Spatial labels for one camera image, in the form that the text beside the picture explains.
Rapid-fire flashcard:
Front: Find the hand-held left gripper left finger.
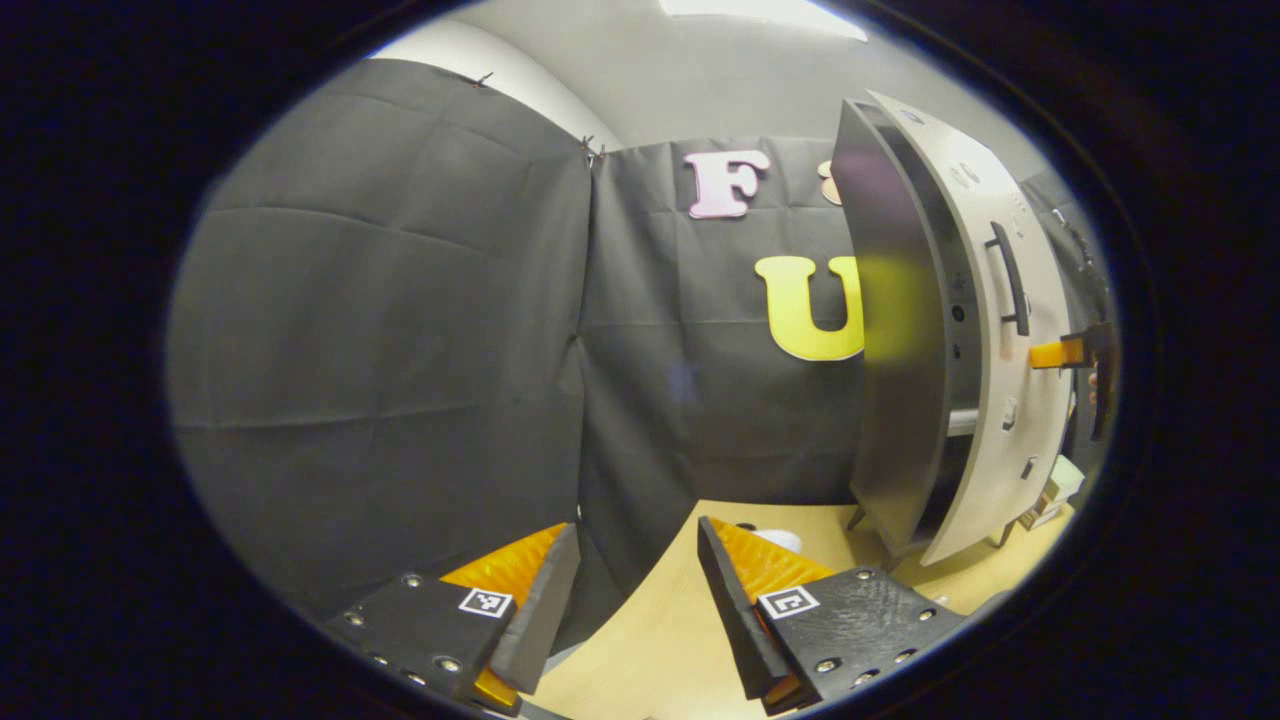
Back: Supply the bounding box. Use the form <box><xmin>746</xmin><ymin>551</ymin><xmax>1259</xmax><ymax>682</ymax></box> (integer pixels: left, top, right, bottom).
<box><xmin>322</xmin><ymin>522</ymin><xmax>582</xmax><ymax>713</ymax></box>

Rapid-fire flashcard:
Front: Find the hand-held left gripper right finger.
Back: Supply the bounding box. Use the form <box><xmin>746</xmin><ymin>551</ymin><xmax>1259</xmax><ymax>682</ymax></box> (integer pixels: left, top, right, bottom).
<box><xmin>697</xmin><ymin>515</ymin><xmax>969</xmax><ymax>715</ymax></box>

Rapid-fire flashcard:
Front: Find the black door handle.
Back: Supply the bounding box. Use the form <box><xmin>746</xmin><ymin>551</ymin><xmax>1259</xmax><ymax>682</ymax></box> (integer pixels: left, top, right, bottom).
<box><xmin>985</xmin><ymin>220</ymin><xmax>1031</xmax><ymax>337</ymax></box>

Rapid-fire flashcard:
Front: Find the grey cabinet door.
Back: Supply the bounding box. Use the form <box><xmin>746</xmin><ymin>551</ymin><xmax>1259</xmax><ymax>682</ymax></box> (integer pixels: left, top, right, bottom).
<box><xmin>868</xmin><ymin>90</ymin><xmax>1076</xmax><ymax>568</ymax></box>

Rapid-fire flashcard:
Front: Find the grey cabinet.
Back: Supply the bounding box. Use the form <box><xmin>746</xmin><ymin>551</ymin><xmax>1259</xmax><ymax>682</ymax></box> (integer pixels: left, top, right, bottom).
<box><xmin>830</xmin><ymin>98</ymin><xmax>1011</xmax><ymax>561</ymax></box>

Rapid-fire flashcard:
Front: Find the black backdrop cloth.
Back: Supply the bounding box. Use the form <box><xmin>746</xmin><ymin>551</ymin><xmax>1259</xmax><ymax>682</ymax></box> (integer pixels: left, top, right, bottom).
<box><xmin>168</xmin><ymin>58</ymin><xmax>1116</xmax><ymax>621</ymax></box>

